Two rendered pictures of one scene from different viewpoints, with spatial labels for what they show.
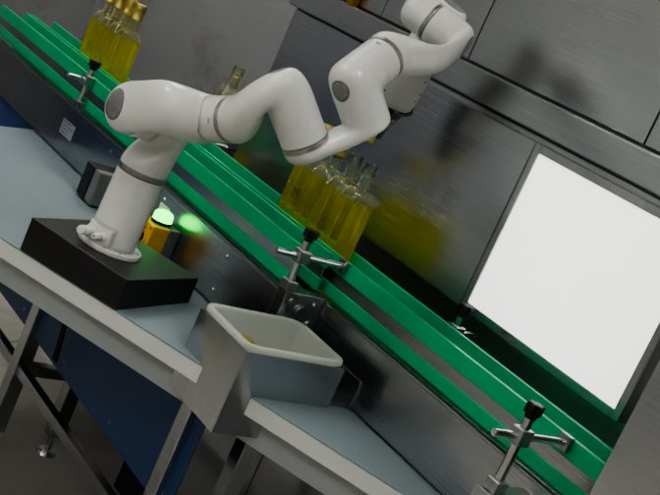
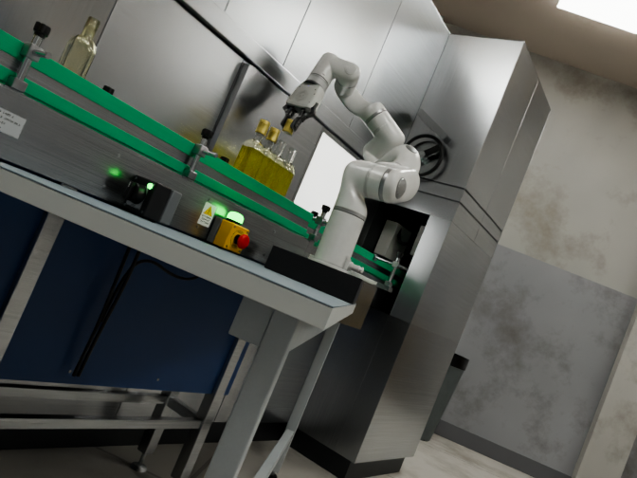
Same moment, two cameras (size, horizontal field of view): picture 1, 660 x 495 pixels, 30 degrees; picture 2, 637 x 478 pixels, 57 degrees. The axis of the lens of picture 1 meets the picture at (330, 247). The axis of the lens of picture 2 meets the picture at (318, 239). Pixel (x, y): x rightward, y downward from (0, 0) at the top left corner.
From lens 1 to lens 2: 341 cm
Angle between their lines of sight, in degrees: 106
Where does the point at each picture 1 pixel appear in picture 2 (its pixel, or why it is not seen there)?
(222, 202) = (255, 194)
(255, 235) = (283, 212)
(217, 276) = (267, 246)
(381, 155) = (244, 125)
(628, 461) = (438, 262)
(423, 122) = (270, 107)
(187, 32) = not seen: outside the picture
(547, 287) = (322, 193)
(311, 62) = (160, 30)
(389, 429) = not seen: hidden behind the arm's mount
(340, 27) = (200, 14)
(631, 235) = not seen: hidden behind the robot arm
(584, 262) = (336, 180)
